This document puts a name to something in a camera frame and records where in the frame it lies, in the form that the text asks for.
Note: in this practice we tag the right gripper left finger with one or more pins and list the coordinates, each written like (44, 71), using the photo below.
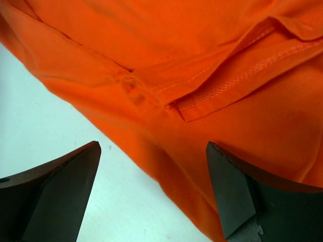
(48, 202)

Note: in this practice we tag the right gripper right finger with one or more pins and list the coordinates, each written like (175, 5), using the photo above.
(256, 205)

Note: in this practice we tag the orange t shirt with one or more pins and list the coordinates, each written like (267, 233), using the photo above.
(163, 78)

